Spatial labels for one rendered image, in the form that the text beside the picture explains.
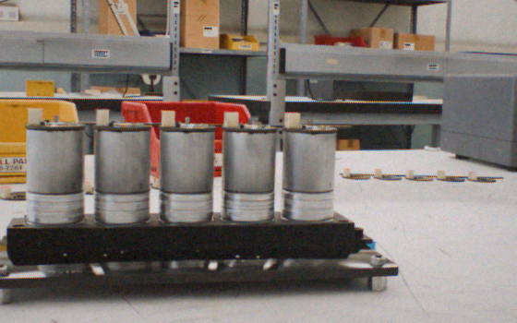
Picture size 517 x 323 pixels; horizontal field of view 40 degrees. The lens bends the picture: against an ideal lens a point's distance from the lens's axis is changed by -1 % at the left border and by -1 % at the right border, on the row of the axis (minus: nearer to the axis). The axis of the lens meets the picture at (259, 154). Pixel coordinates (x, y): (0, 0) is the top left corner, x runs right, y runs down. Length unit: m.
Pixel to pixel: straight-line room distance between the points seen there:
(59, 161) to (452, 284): 0.17
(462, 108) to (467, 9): 5.32
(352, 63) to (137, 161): 2.71
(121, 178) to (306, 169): 0.08
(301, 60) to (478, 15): 3.47
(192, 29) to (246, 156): 4.22
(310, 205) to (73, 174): 0.10
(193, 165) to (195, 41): 4.22
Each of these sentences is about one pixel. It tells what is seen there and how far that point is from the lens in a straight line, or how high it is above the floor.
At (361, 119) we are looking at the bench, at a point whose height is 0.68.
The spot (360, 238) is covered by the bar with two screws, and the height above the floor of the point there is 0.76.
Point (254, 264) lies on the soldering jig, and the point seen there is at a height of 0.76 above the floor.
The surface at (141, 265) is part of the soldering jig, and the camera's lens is 0.28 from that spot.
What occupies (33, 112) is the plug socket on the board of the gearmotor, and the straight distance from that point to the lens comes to 0.31.
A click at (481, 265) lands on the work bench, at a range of 0.35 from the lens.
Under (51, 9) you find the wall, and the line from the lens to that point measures 4.76.
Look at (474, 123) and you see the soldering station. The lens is 0.79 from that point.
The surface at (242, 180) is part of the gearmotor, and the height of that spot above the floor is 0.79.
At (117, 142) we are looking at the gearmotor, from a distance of 0.30.
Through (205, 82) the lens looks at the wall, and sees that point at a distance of 4.97.
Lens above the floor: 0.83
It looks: 6 degrees down
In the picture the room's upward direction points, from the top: 2 degrees clockwise
